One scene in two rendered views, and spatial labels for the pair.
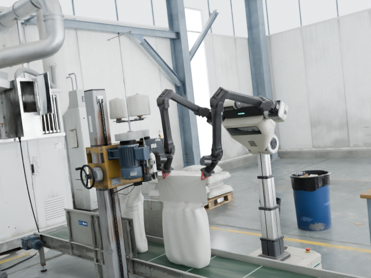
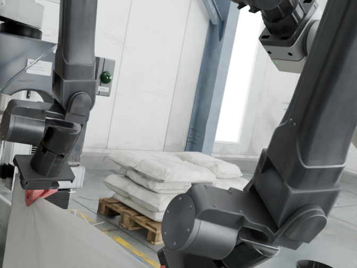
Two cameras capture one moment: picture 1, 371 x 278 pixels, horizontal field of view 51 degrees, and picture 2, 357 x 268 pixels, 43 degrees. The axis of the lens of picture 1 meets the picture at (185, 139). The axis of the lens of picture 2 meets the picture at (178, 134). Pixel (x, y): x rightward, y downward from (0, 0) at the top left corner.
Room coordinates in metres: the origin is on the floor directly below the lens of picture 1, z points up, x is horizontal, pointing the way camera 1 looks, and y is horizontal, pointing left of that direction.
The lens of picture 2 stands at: (2.19, -0.10, 1.30)
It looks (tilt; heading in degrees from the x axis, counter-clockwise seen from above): 6 degrees down; 3
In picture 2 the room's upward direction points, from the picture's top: 11 degrees clockwise
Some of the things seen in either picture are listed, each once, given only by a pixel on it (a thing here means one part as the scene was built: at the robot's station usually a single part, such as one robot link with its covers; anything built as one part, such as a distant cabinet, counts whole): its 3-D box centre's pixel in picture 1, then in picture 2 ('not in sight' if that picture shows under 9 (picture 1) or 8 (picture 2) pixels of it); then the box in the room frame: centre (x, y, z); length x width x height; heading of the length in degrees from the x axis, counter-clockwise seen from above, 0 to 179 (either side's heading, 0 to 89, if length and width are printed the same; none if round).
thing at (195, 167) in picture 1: (201, 170); (206, 164); (6.65, -0.20, 0.56); 0.67 x 0.43 x 0.15; 46
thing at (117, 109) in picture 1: (117, 108); not in sight; (3.10, 0.51, 1.61); 0.15 x 0.14 x 0.17; 46
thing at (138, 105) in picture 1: (138, 105); not in sight; (2.92, 0.32, 1.61); 0.17 x 0.17 x 0.17
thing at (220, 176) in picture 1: (210, 177); (218, 182); (6.49, -0.35, 0.44); 0.68 x 0.44 x 0.15; 136
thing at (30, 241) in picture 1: (33, 242); not in sight; (4.07, 1.72, 0.35); 0.30 x 0.15 x 0.15; 46
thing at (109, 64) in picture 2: not in sight; (96, 75); (3.29, 0.17, 1.29); 0.08 x 0.05 x 0.09; 46
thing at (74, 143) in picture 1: (73, 138); not in sight; (6.73, 1.93, 1.34); 0.24 x 0.04 x 0.32; 46
